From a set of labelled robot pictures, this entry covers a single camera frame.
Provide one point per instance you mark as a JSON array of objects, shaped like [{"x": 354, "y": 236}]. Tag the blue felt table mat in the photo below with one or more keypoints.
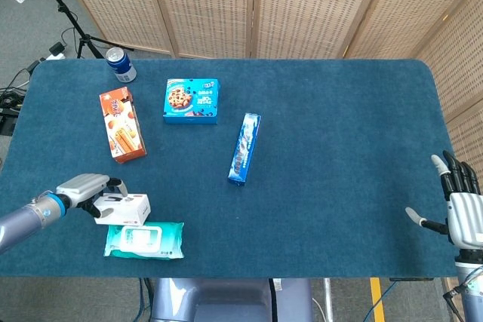
[{"x": 320, "y": 186}]

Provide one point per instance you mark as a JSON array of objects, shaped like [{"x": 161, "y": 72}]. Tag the white power strip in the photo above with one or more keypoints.
[{"x": 54, "y": 57}]

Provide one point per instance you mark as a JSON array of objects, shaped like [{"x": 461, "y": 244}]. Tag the black power adapter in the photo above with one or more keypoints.
[{"x": 56, "y": 48}]

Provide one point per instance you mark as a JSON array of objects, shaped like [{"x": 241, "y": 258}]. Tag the teal wet wipes pack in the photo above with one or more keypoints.
[{"x": 143, "y": 241}]

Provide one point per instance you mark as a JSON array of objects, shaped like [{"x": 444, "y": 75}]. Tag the orange biscuit box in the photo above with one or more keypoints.
[{"x": 122, "y": 126}]

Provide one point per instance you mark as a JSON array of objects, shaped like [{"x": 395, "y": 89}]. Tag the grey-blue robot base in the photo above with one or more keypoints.
[{"x": 226, "y": 299}]

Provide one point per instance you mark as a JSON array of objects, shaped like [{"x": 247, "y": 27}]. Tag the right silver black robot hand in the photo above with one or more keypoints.
[{"x": 466, "y": 220}]

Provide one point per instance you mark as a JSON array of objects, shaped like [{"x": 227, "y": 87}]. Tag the blue soda can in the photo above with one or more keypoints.
[{"x": 121, "y": 65}]

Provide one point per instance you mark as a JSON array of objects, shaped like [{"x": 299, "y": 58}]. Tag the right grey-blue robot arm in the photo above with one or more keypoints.
[{"x": 473, "y": 292}]

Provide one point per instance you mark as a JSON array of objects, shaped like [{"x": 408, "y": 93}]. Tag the black floor device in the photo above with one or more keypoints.
[{"x": 7, "y": 124}]

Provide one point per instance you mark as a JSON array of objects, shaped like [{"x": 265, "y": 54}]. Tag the blue chocolate chip cookie box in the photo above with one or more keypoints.
[{"x": 190, "y": 101}]

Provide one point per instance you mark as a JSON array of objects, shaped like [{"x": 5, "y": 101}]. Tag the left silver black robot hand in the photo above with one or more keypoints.
[{"x": 83, "y": 186}]

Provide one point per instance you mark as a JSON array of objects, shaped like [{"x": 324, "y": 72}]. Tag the black tripod stand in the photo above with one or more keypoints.
[{"x": 83, "y": 39}]

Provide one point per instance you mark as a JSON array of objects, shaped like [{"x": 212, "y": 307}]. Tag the small white box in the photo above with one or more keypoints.
[{"x": 132, "y": 209}]

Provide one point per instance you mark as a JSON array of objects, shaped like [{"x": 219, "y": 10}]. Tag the metal table leg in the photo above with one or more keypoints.
[{"x": 328, "y": 295}]

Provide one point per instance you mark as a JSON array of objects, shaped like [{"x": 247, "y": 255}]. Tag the woven wooden folding screen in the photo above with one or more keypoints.
[{"x": 302, "y": 5}]

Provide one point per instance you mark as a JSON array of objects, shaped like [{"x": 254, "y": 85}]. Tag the long blue cookie pack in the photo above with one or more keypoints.
[{"x": 244, "y": 148}]

